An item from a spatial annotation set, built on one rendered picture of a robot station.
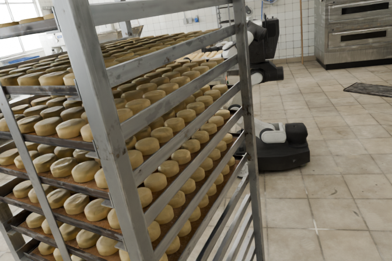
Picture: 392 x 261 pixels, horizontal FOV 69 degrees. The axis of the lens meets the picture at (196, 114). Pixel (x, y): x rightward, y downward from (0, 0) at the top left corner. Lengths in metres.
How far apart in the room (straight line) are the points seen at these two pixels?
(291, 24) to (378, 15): 1.60
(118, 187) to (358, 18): 5.33
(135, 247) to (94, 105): 0.25
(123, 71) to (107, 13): 0.09
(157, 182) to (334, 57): 5.19
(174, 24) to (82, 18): 6.27
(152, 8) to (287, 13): 5.94
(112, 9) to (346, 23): 5.27
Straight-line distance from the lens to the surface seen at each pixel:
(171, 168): 0.67
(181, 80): 0.70
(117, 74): 0.46
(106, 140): 0.41
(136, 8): 0.51
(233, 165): 1.03
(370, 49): 5.80
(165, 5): 0.59
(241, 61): 0.93
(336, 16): 5.53
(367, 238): 2.07
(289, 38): 6.48
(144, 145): 0.60
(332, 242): 2.00
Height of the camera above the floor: 1.40
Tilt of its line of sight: 20 degrees down
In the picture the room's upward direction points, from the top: 9 degrees counter-clockwise
